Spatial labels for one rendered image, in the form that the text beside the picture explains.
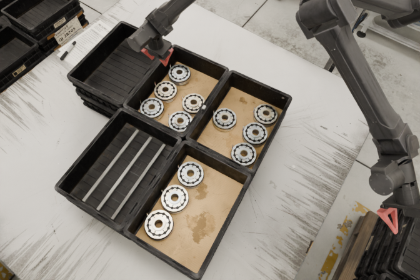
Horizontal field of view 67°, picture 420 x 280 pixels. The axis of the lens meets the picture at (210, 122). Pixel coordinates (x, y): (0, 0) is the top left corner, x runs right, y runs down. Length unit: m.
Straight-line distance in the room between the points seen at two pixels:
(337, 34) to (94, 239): 1.14
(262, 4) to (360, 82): 2.50
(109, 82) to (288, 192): 0.95
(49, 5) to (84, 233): 1.69
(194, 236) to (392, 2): 0.94
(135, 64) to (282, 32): 1.69
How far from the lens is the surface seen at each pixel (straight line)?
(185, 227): 1.23
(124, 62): 1.62
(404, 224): 1.83
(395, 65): 3.11
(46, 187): 1.55
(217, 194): 1.26
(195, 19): 1.97
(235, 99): 1.45
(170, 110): 1.42
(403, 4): 1.00
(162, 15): 1.02
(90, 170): 1.36
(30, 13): 2.59
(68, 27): 2.47
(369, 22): 3.10
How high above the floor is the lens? 2.03
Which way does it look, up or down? 60 degrees down
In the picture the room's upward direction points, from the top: 3 degrees clockwise
